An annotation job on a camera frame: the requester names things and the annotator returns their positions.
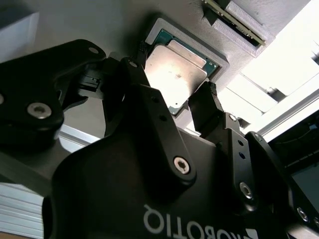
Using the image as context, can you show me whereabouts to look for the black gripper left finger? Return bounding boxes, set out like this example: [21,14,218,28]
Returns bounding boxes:
[0,38,198,193]

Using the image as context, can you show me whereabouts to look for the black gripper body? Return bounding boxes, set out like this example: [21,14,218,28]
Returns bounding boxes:
[41,124,290,239]

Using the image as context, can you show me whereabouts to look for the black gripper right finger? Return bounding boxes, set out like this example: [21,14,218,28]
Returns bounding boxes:
[187,81,319,239]

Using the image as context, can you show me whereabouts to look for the silver green CPU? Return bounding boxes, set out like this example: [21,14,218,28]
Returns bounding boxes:
[144,28,217,116]

